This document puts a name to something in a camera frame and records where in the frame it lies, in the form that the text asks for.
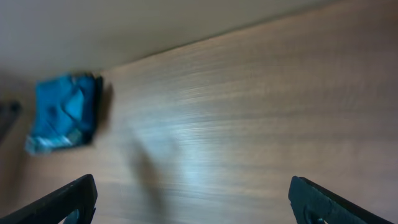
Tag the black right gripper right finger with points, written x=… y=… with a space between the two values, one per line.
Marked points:
x=312 y=203

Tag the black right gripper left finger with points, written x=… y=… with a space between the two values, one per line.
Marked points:
x=72 y=203

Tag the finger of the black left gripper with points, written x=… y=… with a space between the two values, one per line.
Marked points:
x=10 y=111

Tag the blue t-shirt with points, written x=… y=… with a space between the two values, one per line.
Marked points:
x=66 y=113

